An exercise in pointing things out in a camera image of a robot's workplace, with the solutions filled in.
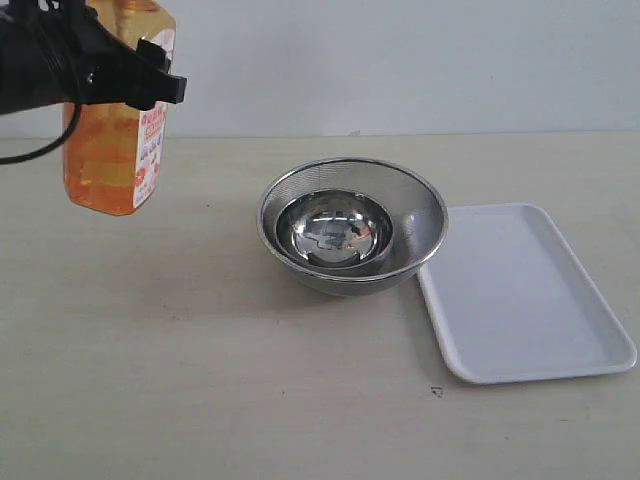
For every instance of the orange pump soap bottle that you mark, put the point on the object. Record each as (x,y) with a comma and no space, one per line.
(112,160)

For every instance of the white rectangular plastic tray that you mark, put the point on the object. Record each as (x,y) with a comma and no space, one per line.
(510,302)

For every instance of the steel mesh colander basket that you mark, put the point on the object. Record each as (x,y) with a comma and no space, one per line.
(417,209)

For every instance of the small stainless steel bowl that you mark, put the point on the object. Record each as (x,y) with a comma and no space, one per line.
(335,231)

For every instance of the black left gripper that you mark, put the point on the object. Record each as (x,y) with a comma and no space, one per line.
(95,66)

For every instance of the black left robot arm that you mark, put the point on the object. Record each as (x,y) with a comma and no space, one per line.
(28,78)

